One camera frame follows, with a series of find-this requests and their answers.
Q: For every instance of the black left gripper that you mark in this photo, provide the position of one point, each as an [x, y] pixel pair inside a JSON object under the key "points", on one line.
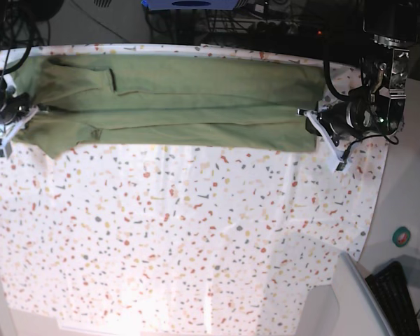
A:
{"points": [[341, 120]]}

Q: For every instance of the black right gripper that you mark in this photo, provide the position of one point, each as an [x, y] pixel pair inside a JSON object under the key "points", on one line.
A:
{"points": [[14, 109]]}

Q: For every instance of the green t-shirt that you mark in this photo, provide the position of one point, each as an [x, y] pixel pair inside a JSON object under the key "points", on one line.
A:
{"points": [[124, 99]]}

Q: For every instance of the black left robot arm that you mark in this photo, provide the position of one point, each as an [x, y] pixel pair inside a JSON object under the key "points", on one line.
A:
{"points": [[381, 32]]}

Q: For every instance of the green tape roll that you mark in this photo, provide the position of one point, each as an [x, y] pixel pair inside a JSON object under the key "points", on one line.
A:
{"points": [[401, 237]]}

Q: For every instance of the black keyboard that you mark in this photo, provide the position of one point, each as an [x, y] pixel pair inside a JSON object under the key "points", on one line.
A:
{"points": [[389, 287]]}

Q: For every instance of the terrazzo pattern tablecloth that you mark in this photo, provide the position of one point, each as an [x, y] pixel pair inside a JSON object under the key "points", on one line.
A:
{"points": [[151, 238]]}

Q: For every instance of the blue box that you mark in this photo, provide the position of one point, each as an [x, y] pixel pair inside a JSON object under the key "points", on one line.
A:
{"points": [[226, 5]]}

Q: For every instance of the grey monitor edge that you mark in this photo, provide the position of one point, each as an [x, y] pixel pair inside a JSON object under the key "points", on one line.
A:
{"points": [[359, 311]]}

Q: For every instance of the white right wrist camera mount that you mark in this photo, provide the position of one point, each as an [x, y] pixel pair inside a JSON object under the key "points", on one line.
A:
{"points": [[20, 122]]}

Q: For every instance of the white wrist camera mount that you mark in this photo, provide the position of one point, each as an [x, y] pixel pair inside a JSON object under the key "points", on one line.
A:
{"points": [[335, 161], [20, 122]]}

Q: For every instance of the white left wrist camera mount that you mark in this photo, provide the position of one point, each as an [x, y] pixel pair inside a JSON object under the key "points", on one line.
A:
{"points": [[335, 161]]}

